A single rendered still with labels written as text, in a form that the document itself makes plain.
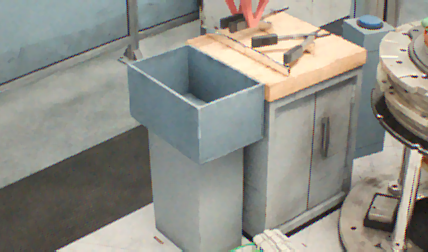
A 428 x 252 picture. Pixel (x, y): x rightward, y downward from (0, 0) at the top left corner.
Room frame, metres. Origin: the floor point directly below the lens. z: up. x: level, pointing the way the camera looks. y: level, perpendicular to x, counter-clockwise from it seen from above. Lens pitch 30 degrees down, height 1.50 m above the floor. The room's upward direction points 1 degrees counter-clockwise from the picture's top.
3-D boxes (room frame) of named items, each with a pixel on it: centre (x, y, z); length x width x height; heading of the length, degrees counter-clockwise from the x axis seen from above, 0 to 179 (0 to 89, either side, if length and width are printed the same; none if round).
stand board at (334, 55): (0.97, -0.11, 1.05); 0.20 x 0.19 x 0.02; 127
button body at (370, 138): (1.14, -0.29, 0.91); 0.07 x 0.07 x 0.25; 22
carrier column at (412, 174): (0.80, -0.29, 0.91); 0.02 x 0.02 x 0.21
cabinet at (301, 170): (0.97, -0.11, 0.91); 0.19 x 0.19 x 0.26; 37
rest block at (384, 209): (0.88, -0.28, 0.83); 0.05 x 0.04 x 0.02; 154
